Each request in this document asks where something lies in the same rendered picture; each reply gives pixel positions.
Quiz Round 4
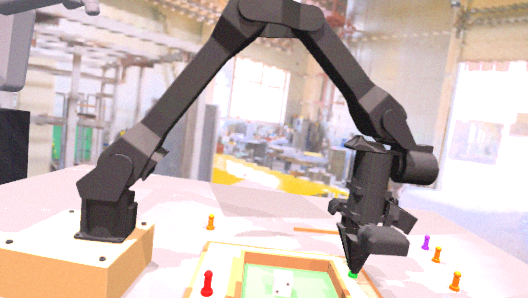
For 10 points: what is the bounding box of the white die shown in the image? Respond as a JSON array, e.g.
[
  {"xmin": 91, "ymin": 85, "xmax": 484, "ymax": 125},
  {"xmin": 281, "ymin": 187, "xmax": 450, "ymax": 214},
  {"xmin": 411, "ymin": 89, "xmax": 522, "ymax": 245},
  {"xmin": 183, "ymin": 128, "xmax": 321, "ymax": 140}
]
[{"xmin": 272, "ymin": 270, "xmax": 293, "ymax": 297}]

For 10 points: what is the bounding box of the orange pawn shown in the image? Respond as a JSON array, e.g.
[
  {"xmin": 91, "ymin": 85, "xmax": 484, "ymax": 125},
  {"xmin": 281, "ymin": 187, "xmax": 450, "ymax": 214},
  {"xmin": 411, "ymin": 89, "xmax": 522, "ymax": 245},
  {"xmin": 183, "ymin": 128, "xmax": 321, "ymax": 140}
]
[
  {"xmin": 431, "ymin": 246, "xmax": 442, "ymax": 263},
  {"xmin": 449, "ymin": 271, "xmax": 461, "ymax": 292},
  {"xmin": 206, "ymin": 214, "xmax": 214, "ymax": 230}
]

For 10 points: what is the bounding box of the purple game pawn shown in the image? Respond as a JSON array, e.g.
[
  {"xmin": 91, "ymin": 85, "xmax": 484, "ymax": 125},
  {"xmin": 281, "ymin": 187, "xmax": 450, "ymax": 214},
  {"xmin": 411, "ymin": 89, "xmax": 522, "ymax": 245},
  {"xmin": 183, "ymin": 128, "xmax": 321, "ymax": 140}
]
[{"xmin": 421, "ymin": 235, "xmax": 430, "ymax": 250}]

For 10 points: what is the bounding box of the green pawn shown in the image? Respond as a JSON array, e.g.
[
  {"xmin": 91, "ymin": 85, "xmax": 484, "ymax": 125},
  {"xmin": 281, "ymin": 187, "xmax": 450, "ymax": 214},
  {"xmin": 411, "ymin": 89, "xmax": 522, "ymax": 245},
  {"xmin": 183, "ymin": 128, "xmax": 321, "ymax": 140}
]
[{"xmin": 347, "ymin": 271, "xmax": 358, "ymax": 279}]

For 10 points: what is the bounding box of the red pawn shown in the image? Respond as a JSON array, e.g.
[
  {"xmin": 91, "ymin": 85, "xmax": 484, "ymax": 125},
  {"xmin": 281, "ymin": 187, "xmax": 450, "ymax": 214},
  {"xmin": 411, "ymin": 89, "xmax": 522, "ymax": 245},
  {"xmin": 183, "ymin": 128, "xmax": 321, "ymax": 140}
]
[{"xmin": 200, "ymin": 270, "xmax": 213, "ymax": 297}]

